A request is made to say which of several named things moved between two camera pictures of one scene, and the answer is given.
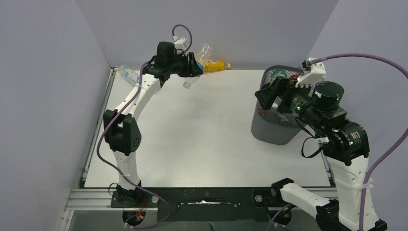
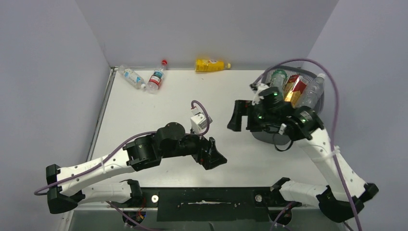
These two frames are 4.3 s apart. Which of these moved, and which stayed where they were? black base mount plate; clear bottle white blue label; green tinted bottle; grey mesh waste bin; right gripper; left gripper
Moved: left gripper; right gripper
Stayed: black base mount plate; green tinted bottle; grey mesh waste bin; clear bottle white blue label
